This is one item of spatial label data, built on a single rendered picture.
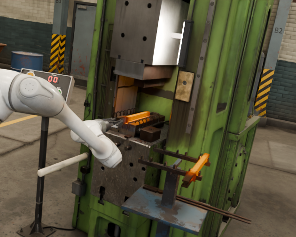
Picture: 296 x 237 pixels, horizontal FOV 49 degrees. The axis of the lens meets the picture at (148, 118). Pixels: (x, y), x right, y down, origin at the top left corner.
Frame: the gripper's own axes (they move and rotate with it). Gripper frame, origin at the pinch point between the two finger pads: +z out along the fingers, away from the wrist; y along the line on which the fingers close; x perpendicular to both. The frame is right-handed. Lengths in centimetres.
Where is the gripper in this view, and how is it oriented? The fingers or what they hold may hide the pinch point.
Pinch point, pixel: (120, 120)
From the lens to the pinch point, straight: 193.8
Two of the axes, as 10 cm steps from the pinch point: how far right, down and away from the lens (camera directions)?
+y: 8.7, 2.4, -4.3
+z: 4.7, -1.7, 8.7
